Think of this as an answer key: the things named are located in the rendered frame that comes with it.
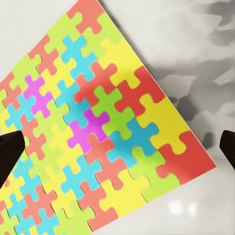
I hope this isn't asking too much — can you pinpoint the jigsaw puzzle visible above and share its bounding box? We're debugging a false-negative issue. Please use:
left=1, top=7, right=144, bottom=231
left=0, top=0, right=217, bottom=235

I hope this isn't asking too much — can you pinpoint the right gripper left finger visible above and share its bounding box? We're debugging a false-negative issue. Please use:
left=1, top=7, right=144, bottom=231
left=0, top=130, right=25, bottom=189

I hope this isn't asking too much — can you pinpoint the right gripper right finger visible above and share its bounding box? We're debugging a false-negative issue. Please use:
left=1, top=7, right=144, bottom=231
left=219, top=130, right=235, bottom=170

